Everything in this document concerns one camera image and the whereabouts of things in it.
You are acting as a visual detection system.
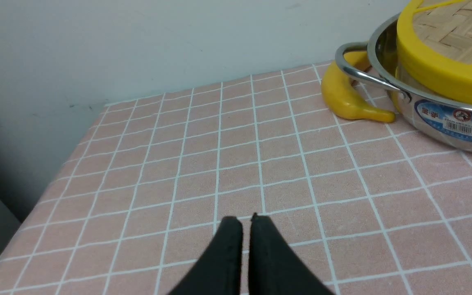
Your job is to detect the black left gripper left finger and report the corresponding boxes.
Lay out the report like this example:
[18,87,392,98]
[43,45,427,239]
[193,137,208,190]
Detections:
[169,216,243,295]

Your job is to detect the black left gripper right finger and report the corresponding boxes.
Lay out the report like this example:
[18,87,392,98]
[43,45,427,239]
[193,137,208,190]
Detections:
[249,213,333,295]

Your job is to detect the yellow woven steamer lid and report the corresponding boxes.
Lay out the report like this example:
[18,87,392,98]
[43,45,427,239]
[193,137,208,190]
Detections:
[397,0,472,105]

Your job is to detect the stainless steel pot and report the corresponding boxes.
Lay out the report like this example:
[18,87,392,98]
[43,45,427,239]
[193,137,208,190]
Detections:
[335,15,472,152]

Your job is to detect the pink checkered tablecloth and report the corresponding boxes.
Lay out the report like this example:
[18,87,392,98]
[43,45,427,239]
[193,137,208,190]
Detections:
[0,65,472,295]

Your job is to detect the yellow banana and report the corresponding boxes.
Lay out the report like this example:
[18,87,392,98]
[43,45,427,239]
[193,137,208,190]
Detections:
[321,61,396,123]

